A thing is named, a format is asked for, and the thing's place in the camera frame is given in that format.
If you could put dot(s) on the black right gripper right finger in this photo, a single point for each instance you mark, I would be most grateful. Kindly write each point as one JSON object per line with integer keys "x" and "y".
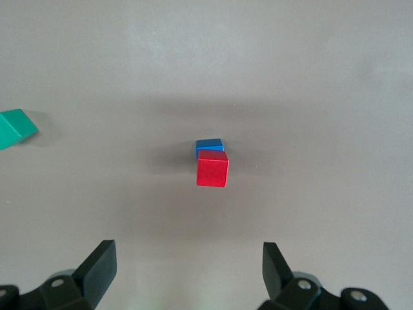
{"x": 277, "y": 274}

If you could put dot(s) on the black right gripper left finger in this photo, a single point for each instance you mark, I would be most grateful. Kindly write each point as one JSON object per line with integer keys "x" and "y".
{"x": 96, "y": 271}

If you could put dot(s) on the red wooden block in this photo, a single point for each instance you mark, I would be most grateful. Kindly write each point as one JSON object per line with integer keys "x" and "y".
{"x": 212, "y": 169}

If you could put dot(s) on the blue wooden block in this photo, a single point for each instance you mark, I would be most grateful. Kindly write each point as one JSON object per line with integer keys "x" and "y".
{"x": 209, "y": 144}

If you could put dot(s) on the green wooden block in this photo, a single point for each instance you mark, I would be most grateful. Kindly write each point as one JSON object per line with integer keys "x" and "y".
{"x": 14, "y": 129}

